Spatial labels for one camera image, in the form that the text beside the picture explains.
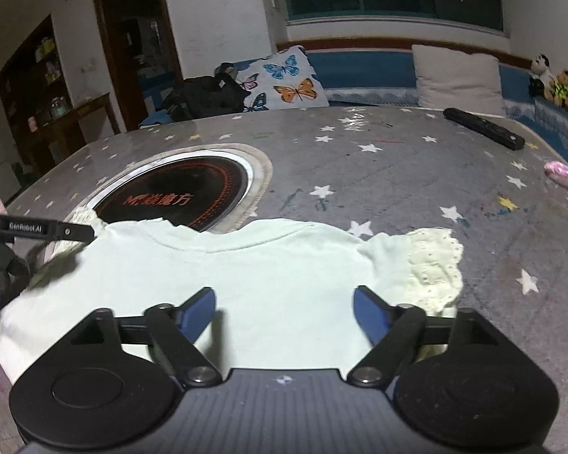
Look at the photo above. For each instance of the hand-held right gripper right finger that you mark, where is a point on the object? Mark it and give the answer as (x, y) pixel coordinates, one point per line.
(371, 316)

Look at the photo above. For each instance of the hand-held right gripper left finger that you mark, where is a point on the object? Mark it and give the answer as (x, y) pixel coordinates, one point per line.
(198, 314)

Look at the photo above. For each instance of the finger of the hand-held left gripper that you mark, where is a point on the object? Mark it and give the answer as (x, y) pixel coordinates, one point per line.
(28, 228)

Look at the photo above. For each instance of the light green lace-sleeved shirt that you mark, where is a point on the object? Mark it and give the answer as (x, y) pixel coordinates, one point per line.
(265, 283)

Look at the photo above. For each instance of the grey star tablecloth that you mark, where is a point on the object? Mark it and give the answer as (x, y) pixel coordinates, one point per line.
(407, 208)

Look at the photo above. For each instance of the round black induction cooktop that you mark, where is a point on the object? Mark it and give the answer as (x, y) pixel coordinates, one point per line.
(170, 184)

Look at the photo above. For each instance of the dark wooden shelf cabinet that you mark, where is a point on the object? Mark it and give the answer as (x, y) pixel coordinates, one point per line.
(42, 94)

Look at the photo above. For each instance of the black remote control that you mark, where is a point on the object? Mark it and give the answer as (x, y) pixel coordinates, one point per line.
(483, 128)

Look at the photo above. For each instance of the black bag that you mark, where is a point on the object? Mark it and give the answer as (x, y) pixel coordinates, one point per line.
(206, 94)

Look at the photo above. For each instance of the small pink fabric item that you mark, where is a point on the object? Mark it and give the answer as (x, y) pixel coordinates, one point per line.
(564, 176)

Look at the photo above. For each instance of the blue cushioned bench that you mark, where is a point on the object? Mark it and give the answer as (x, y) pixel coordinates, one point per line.
(364, 71)

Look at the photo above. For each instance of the butterfly print pillow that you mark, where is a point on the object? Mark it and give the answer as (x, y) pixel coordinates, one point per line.
(284, 80)

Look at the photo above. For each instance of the beige pillow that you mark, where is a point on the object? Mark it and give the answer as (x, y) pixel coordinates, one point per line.
(459, 80)

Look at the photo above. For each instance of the panda plush toy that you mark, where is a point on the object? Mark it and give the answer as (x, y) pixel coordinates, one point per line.
(542, 73)

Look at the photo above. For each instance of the brown bear plush toy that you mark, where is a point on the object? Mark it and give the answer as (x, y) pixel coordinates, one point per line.
(562, 89)

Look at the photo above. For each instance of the dark wooden door frame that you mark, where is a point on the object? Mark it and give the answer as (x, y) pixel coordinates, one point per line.
(132, 47)

